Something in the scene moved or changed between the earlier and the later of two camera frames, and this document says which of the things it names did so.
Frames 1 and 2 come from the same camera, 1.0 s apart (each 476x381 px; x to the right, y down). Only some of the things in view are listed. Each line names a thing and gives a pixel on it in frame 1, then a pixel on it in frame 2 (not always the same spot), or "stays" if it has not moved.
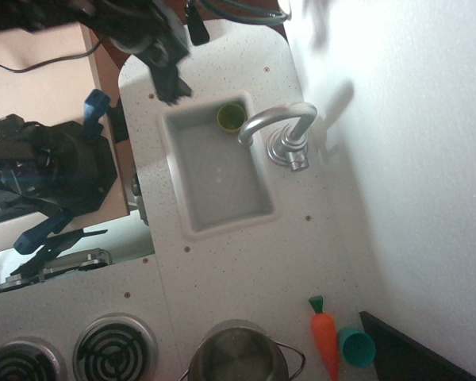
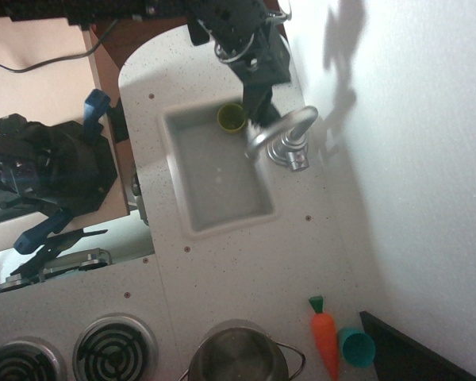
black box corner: [399, 357] stays
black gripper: [168, 48] → [262, 60]
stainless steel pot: [239, 354] stays
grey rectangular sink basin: [219, 186] stays
